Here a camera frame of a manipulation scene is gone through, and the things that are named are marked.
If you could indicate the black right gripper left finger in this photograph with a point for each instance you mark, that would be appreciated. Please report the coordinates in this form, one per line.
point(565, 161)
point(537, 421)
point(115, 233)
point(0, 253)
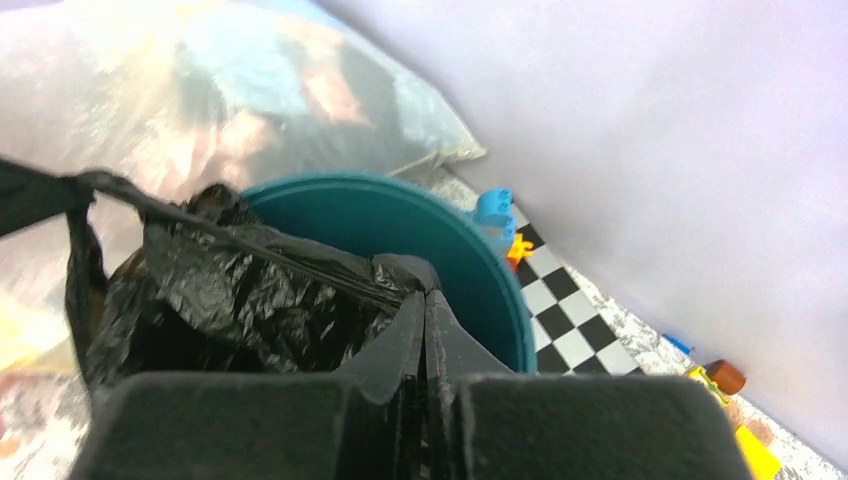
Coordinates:
point(357, 422)

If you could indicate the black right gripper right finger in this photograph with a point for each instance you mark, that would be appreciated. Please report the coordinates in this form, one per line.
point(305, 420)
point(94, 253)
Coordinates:
point(487, 422)

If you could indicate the black trash bag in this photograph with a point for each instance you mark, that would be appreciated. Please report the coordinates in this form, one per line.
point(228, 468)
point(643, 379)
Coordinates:
point(212, 288)

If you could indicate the teal plastic trash bin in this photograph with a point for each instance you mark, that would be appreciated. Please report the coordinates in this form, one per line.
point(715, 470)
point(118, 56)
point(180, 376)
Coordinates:
point(368, 214)

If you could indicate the black white checkerboard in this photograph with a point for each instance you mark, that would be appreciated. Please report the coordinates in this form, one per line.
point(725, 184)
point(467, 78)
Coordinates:
point(570, 335)

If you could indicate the small blue toy piece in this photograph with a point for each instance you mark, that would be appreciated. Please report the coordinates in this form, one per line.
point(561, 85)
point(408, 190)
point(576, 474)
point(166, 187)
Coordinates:
point(681, 346)

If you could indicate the yellow toy figure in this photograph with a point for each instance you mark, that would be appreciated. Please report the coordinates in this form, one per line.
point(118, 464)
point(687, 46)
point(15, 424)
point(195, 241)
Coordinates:
point(726, 402)

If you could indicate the brown toy cube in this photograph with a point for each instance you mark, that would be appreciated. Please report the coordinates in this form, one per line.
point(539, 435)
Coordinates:
point(726, 377)

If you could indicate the yellow toy cube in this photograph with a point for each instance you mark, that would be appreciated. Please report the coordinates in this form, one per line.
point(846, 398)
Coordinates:
point(761, 462)

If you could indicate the large translucent yellow-trim bag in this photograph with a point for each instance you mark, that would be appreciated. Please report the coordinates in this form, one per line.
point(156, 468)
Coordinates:
point(175, 95)

